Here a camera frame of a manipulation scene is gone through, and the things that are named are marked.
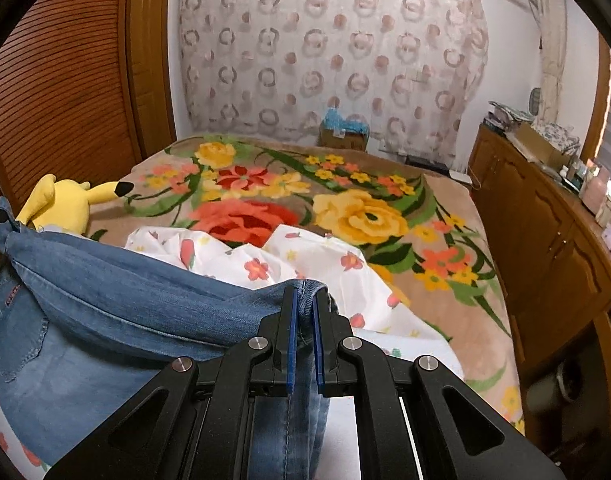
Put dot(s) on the blue denim pants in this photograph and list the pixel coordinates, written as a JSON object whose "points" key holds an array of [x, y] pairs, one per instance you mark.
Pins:
{"points": [[110, 285]]}

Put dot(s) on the circle pattern lace curtain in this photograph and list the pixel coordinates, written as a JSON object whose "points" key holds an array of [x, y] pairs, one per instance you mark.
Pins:
{"points": [[335, 50]]}

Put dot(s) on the grey round object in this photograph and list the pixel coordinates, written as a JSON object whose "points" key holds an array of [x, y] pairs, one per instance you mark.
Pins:
{"points": [[560, 385]]}

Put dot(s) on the brown floral blanket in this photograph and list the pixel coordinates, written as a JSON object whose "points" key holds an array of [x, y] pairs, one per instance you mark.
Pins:
{"points": [[435, 240]]}

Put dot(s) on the white flower print sheet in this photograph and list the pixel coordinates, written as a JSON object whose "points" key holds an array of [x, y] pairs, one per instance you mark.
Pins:
{"points": [[285, 260]]}

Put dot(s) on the white power strip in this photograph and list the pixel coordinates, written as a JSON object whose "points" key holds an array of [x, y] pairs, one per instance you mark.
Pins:
{"points": [[461, 176]]}

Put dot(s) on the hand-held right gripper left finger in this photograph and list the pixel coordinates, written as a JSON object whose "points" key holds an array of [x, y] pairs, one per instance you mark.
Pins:
{"points": [[291, 345]]}

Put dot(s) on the cardboard box with blue packets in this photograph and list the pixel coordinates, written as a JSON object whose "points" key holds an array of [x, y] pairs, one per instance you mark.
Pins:
{"points": [[343, 132]]}

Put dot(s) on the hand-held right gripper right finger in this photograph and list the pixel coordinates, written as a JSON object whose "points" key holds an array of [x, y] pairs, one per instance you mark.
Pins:
{"points": [[318, 350]]}

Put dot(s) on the wooden sideboard cabinet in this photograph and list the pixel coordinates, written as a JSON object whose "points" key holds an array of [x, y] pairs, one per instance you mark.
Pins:
{"points": [[530, 220]]}

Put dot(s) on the pink container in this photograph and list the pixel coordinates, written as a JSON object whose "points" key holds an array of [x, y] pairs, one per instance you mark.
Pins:
{"points": [[595, 192]]}

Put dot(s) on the open cardboard box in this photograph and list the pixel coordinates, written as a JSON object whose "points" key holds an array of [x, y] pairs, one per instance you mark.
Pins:
{"points": [[540, 145]]}

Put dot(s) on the yellow plush toy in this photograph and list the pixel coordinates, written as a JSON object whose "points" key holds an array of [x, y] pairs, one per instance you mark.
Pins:
{"points": [[60, 200]]}

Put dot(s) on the wooden louvered wardrobe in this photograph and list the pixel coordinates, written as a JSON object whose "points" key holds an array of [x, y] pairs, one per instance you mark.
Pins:
{"points": [[60, 85]]}

